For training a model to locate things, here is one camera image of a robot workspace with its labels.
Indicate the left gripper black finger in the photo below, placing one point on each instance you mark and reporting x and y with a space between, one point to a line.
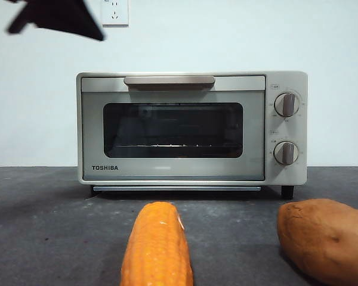
62 16
18 26

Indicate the black oven foot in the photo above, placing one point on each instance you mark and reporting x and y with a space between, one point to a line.
287 193
93 190

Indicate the grey oven crumb tray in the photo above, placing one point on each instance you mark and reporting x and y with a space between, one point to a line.
176 188

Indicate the cream Toshiba toaster oven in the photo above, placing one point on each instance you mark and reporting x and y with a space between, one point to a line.
302 134

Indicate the cream temperature knob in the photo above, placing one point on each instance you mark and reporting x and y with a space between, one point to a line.
286 104

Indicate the orange corn cob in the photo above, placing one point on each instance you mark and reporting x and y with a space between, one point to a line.
158 244

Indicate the cream timer knob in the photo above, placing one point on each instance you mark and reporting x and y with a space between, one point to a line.
285 152

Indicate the brown sweet potato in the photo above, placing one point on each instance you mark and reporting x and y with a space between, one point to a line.
325 238

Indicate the white wall socket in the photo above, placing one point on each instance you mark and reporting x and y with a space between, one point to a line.
116 15

